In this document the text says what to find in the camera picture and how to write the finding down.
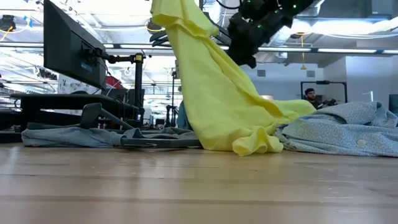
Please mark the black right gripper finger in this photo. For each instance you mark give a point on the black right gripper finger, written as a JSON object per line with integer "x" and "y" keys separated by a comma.
{"x": 248, "y": 60}

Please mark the yellow t-shirt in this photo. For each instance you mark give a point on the yellow t-shirt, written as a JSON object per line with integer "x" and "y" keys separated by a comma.
{"x": 211, "y": 93}

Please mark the blue patterned button shirt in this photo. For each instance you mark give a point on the blue patterned button shirt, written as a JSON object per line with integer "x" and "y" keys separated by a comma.
{"x": 342, "y": 133}

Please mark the grey heathered t-shirt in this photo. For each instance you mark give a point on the grey heathered t-shirt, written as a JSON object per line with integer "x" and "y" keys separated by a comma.
{"x": 62, "y": 137}

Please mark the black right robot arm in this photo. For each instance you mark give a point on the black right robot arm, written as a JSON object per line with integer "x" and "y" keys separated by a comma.
{"x": 280, "y": 6}

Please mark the black clothes rack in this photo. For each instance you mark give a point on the black clothes rack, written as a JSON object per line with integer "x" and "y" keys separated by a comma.
{"x": 173, "y": 93}

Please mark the yellow hanging pendant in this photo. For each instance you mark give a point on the yellow hanging pendant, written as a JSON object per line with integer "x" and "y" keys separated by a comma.
{"x": 303, "y": 67}

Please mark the silver rack pole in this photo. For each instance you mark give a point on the silver rack pole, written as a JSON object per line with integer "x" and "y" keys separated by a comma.
{"x": 201, "y": 4}

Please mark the person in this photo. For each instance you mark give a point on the person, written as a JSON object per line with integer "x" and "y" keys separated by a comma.
{"x": 310, "y": 95}

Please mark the teal hanging garment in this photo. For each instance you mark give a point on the teal hanging garment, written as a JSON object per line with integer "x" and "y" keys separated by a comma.
{"x": 183, "y": 118}

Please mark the black ceiling dome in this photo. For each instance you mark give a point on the black ceiling dome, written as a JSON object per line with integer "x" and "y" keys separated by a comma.
{"x": 154, "y": 26}

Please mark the white pole stand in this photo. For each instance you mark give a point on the white pole stand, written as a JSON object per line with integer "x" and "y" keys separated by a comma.
{"x": 370, "y": 97}

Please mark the dark blue panel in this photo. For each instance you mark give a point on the dark blue panel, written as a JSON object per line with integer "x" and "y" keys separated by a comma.
{"x": 393, "y": 104}

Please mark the dark grey desk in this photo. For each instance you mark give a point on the dark grey desk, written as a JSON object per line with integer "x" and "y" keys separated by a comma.
{"x": 77, "y": 99}

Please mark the black computer monitor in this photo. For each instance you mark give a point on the black computer monitor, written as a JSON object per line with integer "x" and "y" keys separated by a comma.
{"x": 68, "y": 46}

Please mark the black ceiling-hung device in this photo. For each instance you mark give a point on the black ceiling-hung device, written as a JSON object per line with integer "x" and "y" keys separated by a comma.
{"x": 7, "y": 23}

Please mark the grey wall vent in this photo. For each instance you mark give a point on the grey wall vent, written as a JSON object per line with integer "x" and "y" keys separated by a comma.
{"x": 261, "y": 73}
{"x": 310, "y": 74}

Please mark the black metal frame rack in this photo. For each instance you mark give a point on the black metal frame rack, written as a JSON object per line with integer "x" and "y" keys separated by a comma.
{"x": 323, "y": 82}

